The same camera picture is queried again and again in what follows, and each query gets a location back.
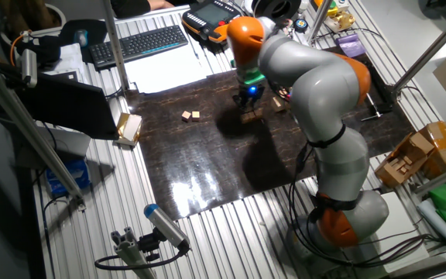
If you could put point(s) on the green gripper mounting flange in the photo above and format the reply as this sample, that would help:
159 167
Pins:
252 77

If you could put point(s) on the black round tape measure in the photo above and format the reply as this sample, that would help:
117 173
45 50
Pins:
301 25

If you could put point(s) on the grey computer mouse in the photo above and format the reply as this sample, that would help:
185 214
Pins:
80 37

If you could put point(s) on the white paper sheet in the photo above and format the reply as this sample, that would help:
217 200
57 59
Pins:
165 69

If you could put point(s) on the silver depth camera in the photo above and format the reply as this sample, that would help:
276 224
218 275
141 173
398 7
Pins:
28 67

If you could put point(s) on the taped cardboard box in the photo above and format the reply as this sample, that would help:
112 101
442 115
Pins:
445 147

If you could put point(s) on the black orange teach pendant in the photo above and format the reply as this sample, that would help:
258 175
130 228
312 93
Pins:
207 17

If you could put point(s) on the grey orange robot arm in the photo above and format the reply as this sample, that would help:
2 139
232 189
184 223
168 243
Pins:
323 89

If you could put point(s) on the black computer keyboard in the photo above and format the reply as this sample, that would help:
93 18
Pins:
139 44

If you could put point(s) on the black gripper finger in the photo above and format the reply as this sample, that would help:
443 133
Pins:
257 102
242 102

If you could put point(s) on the aluminium frame bar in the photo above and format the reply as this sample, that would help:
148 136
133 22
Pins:
25 128
432 50
443 176

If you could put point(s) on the white round bucket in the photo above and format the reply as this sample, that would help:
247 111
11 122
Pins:
56 11

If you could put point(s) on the black mouse pad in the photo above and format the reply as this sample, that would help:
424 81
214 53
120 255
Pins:
95 29

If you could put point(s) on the dark marble pattern mat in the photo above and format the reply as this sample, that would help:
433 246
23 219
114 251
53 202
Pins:
192 174

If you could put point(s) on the black laptop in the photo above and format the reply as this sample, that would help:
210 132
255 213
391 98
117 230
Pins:
68 104

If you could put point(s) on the white rolled sheet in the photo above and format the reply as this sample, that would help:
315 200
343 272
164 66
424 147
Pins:
438 222

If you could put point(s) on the aluminium profile stand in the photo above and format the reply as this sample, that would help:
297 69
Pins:
130 252

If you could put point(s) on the person forearm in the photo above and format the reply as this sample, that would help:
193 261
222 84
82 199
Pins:
155 4

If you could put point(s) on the wooden block beside mat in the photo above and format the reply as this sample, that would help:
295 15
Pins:
130 128

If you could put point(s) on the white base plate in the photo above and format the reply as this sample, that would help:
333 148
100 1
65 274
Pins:
397 232

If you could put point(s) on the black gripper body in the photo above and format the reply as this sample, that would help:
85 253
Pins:
251 92

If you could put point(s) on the black filament spool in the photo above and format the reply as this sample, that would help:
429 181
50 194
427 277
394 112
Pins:
279 7

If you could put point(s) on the aluminium frame post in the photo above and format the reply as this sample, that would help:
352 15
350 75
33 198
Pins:
114 42
320 19

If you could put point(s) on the blue tissue pack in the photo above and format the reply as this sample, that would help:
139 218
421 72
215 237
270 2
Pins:
68 178

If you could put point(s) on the purple plastic bag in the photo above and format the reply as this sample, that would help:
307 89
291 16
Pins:
350 44

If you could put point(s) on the silver camera with blue cap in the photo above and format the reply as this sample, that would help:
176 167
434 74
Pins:
167 224

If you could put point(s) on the black fabric bag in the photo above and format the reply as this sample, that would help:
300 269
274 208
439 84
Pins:
41 48

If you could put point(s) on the white paper stack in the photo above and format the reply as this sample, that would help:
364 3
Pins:
66 60

